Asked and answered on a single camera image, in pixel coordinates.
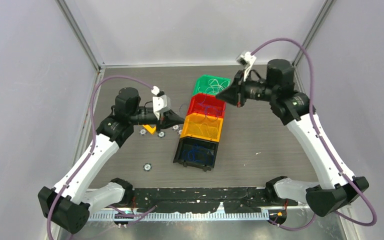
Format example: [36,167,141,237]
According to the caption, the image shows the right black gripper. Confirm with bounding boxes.
[216,69,278,108]

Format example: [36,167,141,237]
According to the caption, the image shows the blue wire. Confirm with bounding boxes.
[178,94,226,120]
[181,144,215,165]

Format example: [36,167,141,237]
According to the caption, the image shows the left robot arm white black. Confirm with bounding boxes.
[38,86,185,235]

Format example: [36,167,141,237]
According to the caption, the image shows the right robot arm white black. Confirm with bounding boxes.
[215,59,369,217]

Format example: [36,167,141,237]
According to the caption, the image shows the yellow triangular plastic piece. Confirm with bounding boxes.
[142,124,157,135]

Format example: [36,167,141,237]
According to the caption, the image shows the yellow plastic bin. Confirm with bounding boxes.
[180,113,224,142]

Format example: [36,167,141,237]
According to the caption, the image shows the red plastic bin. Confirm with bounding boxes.
[186,93,226,119]

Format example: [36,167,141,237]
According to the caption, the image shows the green plastic bin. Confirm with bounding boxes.
[192,74,231,96]

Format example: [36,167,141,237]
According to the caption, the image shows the black plastic bin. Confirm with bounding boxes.
[172,137,219,172]

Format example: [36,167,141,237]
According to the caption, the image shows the lone round disc front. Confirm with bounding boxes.
[143,163,152,172]

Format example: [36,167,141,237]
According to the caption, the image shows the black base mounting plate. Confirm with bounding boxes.
[121,187,298,214]

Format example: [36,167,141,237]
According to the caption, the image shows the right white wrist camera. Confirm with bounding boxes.
[236,51,257,82]

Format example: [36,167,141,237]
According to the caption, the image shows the aluminium frame rail front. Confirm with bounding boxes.
[87,202,287,224]

